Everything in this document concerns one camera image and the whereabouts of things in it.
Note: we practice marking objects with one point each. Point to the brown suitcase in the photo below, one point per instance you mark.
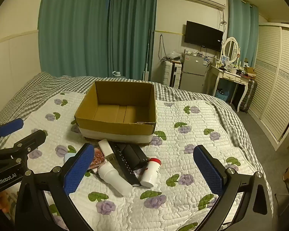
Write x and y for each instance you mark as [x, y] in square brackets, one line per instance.
[249, 96]

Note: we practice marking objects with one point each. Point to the silver small fridge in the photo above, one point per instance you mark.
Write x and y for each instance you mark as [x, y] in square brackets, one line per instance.
[193, 72]

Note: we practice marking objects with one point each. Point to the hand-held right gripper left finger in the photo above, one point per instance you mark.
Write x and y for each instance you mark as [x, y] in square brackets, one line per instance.
[79, 170]

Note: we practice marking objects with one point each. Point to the person's left hand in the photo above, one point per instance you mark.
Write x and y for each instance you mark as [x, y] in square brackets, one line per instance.
[2, 201]

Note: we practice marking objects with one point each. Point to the white red-capped pill bottle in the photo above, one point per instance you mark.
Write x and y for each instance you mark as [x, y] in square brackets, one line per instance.
[148, 175]

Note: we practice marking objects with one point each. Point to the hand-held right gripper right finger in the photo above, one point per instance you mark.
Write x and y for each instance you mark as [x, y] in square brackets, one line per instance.
[208, 170]

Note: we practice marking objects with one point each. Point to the wide teal curtain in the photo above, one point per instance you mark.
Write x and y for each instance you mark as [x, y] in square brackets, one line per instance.
[86, 28]

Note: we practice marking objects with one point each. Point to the white louvred wardrobe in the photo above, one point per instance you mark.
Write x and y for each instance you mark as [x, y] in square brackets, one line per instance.
[274, 81]

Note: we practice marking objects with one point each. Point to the black wall television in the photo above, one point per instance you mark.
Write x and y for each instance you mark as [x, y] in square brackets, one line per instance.
[202, 36]

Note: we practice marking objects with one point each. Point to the long black box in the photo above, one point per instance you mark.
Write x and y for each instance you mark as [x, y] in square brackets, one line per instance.
[125, 166]

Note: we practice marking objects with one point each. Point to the white plastic bottle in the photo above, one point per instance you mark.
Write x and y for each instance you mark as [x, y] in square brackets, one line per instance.
[112, 175]

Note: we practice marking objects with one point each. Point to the white oval mirror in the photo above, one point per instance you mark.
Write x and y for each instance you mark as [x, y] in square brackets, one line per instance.
[231, 49]

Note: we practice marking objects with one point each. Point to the white dressing table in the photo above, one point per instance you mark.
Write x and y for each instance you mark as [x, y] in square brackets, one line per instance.
[227, 75]

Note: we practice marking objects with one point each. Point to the small cardboard box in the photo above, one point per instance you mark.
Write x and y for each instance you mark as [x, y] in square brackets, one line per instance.
[250, 72]

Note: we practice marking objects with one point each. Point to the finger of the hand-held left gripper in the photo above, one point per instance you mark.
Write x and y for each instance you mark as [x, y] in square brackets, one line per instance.
[31, 139]
[10, 127]

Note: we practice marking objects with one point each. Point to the clear plastic bag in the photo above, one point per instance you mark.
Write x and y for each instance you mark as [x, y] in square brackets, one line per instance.
[173, 55]

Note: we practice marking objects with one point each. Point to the white flat mop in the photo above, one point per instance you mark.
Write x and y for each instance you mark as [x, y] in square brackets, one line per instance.
[145, 72]

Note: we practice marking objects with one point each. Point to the white floral quilt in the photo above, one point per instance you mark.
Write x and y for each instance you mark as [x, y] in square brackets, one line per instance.
[183, 115]

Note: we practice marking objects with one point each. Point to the white ribbed suitcase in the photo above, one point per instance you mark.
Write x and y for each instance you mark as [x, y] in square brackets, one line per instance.
[171, 74]

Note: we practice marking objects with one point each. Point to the blue laundry basket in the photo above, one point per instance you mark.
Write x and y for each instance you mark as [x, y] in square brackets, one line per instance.
[222, 96]

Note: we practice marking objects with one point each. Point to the narrow teal curtain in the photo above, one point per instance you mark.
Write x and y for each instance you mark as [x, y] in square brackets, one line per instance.
[243, 28]

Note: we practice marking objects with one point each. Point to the black rectangular power bank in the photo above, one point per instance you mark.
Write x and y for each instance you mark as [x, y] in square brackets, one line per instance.
[134, 156]

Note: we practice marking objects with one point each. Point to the copper patterned card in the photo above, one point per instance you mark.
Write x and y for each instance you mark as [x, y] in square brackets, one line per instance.
[98, 160]

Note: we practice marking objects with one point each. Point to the light blue small item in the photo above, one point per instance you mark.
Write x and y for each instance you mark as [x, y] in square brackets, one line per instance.
[68, 157]

